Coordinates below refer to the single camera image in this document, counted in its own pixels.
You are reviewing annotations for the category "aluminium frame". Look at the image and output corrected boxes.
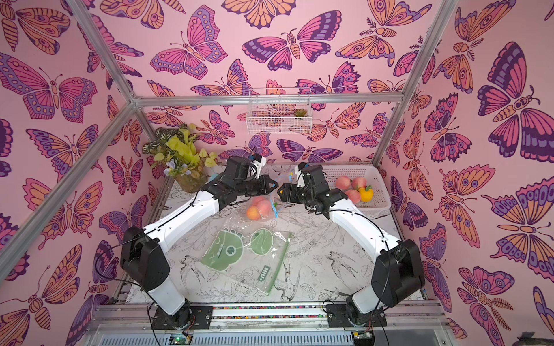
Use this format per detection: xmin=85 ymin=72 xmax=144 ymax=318
xmin=0 ymin=0 xmax=460 ymax=346

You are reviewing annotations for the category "yellow bell pepper toy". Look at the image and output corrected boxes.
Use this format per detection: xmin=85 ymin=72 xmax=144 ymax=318
xmin=358 ymin=185 xmax=375 ymax=203

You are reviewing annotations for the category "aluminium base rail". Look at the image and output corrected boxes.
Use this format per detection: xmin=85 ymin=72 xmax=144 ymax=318
xmin=80 ymin=301 xmax=458 ymax=345

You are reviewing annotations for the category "white wire wall basket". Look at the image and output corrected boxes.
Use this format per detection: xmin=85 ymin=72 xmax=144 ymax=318
xmin=244 ymin=86 xmax=313 ymax=136

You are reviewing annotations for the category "clear blue-zipper zip bag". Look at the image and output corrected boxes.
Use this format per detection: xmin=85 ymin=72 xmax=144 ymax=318
xmin=224 ymin=190 xmax=294 ymax=224

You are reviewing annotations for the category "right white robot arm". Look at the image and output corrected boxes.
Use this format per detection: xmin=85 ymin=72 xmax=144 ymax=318
xmin=278 ymin=162 xmax=426 ymax=326

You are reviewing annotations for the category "white plastic basket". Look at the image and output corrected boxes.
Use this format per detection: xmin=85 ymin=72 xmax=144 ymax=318
xmin=323 ymin=164 xmax=392 ymax=213

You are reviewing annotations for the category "potted green plant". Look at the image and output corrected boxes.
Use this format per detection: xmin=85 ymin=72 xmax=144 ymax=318
xmin=142 ymin=123 xmax=218 ymax=193

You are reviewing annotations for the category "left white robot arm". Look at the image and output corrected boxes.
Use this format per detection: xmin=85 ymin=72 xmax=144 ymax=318
xmin=120 ymin=154 xmax=278 ymax=329

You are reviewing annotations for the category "green printed zip bag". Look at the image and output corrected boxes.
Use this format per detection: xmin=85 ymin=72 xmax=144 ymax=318
xmin=201 ymin=227 xmax=292 ymax=295

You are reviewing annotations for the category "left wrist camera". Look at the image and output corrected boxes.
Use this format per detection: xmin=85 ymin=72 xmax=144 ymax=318
xmin=251 ymin=154 xmax=267 ymax=179

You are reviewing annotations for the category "small succulent in wire basket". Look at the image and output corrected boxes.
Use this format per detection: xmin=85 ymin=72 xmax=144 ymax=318
xmin=293 ymin=108 xmax=309 ymax=118

